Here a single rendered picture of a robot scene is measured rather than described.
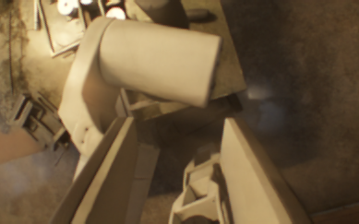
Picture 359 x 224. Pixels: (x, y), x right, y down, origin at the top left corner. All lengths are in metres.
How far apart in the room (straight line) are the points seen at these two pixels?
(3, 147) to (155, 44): 0.85
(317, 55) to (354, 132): 0.57
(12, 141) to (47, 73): 0.30
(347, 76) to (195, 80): 1.54
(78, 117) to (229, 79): 0.44
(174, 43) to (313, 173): 1.57
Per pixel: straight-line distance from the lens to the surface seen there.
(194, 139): 1.31
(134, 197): 0.17
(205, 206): 0.64
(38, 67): 0.80
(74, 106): 0.18
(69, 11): 0.63
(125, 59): 0.18
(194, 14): 0.56
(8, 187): 2.61
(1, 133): 0.96
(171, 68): 0.16
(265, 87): 1.47
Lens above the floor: 1.43
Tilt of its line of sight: 78 degrees down
